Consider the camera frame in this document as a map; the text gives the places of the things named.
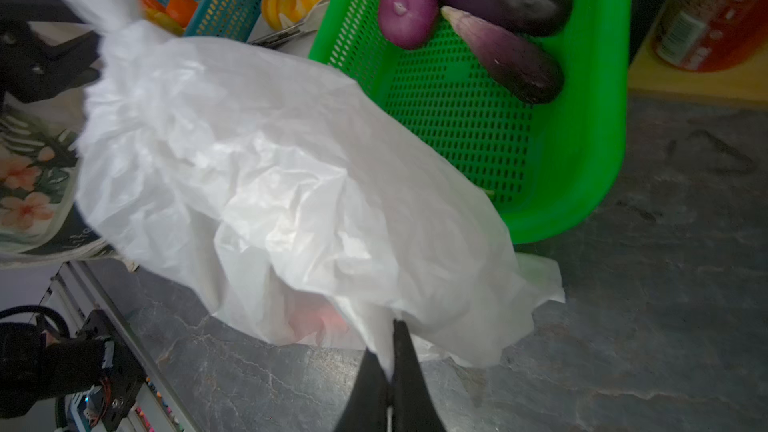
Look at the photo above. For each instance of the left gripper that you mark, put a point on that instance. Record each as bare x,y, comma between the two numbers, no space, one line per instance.
33,70

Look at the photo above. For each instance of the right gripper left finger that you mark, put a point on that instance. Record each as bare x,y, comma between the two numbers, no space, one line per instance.
367,407

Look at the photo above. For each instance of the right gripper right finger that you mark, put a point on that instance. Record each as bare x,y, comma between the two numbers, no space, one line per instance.
412,406

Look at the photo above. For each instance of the red toy tomato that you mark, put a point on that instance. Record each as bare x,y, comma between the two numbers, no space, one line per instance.
315,321

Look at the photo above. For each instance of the beige canvas tote bag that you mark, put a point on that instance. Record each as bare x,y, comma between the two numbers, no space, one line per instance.
40,223

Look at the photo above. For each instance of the white plastic grocery bag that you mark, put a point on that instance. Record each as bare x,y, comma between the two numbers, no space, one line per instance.
247,174

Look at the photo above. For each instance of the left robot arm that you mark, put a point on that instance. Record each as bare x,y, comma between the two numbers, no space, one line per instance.
40,357

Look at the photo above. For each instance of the metal kitchen tongs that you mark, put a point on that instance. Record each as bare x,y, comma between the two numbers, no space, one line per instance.
311,23

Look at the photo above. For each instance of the toy striped bread roll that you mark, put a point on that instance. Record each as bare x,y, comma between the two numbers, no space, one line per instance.
280,14

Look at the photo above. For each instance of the green plastic basket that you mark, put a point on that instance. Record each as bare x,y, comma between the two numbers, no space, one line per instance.
546,167

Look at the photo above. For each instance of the light purple toy eggplant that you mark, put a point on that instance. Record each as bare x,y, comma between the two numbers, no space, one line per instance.
526,70

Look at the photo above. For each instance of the purple toy onion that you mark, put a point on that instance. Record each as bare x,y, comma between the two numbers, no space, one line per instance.
407,23

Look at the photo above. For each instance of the red soda can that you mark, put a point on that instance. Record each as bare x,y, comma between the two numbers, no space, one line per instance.
710,35

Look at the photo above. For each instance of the wooden black-frame shelf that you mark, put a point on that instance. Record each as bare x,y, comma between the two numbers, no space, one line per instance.
742,85

